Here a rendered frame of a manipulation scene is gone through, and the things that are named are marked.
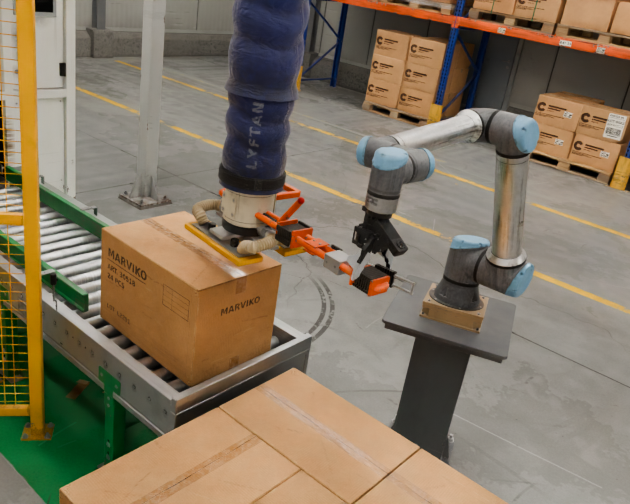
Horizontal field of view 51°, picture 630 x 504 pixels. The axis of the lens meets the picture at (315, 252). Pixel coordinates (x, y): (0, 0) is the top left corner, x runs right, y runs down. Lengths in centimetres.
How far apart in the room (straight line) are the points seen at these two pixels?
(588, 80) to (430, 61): 227
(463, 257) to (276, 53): 115
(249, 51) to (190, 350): 104
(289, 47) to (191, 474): 132
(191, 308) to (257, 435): 48
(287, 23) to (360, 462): 139
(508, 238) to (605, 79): 797
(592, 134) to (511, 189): 673
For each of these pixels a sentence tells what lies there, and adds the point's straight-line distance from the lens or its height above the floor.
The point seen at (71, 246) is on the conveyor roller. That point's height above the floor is 52.
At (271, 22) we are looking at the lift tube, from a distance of 202.
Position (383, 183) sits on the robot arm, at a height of 150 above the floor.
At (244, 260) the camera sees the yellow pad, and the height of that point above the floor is 110.
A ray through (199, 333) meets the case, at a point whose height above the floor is 77.
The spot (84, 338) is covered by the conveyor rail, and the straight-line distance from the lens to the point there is 270.
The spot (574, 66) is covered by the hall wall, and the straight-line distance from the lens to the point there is 1052.
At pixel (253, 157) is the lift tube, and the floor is 141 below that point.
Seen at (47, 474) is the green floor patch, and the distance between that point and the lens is 296.
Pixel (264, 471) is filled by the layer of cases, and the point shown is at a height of 54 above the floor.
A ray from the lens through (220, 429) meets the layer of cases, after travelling 229.
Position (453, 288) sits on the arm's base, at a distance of 272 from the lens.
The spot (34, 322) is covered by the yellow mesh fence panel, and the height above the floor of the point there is 56.
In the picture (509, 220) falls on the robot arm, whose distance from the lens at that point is 248.
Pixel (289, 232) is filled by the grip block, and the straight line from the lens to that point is 203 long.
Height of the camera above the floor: 200
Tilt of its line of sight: 24 degrees down
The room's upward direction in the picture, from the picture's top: 9 degrees clockwise
